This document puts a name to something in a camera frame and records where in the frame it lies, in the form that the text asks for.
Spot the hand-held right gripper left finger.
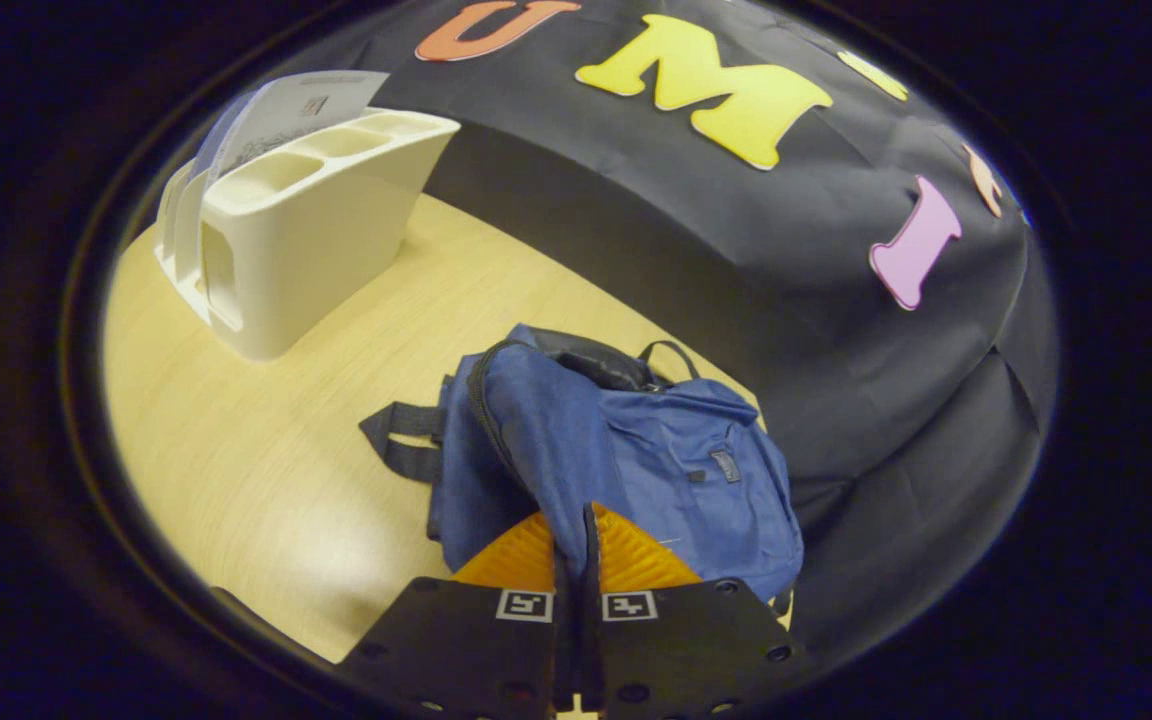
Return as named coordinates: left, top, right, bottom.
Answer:
left=336, top=510, right=577, bottom=720

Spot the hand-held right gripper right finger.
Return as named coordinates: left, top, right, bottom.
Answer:
left=581, top=502, right=817, bottom=720

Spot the blue schoolbag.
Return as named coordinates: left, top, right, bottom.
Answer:
left=359, top=323, right=805, bottom=611

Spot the cream plastic bookshelf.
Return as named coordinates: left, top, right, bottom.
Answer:
left=154, top=108, right=462, bottom=362

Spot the patterned grey white book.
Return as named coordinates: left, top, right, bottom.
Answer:
left=216, top=70, right=390, bottom=181

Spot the pale blue book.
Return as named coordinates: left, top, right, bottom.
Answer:
left=198, top=88, right=267, bottom=186

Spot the black backdrop cloth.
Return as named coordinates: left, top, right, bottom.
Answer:
left=281, top=0, right=1062, bottom=661

